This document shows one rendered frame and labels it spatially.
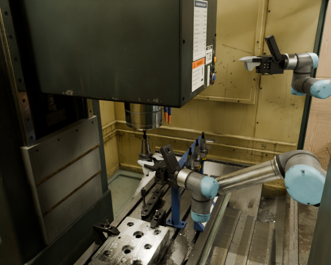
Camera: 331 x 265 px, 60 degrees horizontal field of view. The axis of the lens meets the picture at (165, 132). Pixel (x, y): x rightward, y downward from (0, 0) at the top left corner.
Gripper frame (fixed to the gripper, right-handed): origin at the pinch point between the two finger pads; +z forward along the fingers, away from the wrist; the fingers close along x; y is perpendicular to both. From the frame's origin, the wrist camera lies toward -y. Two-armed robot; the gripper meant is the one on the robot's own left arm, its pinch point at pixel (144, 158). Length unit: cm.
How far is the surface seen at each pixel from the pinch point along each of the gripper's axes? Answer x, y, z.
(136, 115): -7.2, -22.2, -4.1
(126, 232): -11.3, 34.7, 2.9
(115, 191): 48, 77, 83
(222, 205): 49, 47, -14
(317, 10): 114, -60, -33
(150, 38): -9, -51, -14
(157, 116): -0.7, -21.0, -9.0
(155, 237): -5.7, 34.6, -10.3
